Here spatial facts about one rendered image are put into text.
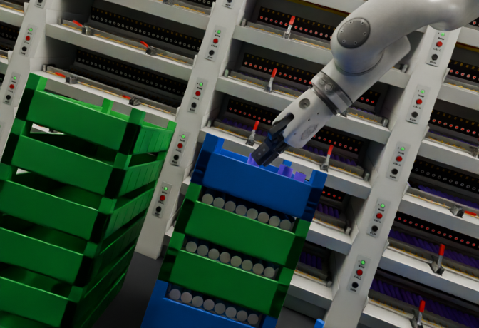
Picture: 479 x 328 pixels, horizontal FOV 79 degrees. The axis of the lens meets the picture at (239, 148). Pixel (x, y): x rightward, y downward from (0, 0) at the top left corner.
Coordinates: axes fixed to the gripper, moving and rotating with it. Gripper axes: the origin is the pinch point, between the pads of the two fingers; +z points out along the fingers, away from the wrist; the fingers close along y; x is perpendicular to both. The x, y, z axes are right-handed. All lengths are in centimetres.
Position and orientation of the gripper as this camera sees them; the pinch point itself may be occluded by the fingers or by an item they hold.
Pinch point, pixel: (264, 154)
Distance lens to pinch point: 59.1
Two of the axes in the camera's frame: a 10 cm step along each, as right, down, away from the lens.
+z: -6.9, 6.8, 2.6
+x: -5.5, -7.2, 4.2
